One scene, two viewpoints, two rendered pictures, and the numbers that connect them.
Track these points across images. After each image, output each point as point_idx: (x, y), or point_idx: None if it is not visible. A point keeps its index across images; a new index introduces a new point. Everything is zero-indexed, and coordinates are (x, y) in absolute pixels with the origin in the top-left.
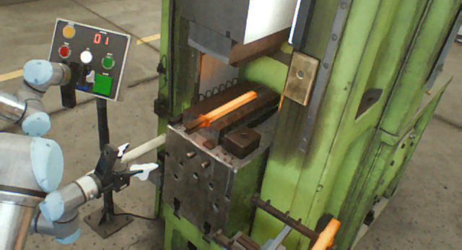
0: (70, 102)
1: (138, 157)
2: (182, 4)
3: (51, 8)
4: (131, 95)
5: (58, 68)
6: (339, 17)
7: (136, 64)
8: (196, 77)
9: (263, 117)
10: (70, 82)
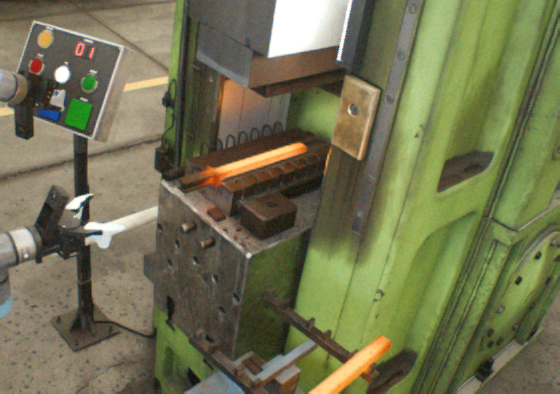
0: (25, 130)
1: (141, 246)
2: (191, 0)
3: (62, 27)
4: (148, 154)
5: (9, 77)
6: (407, 26)
7: (163, 111)
8: (214, 114)
9: (312, 183)
10: (26, 100)
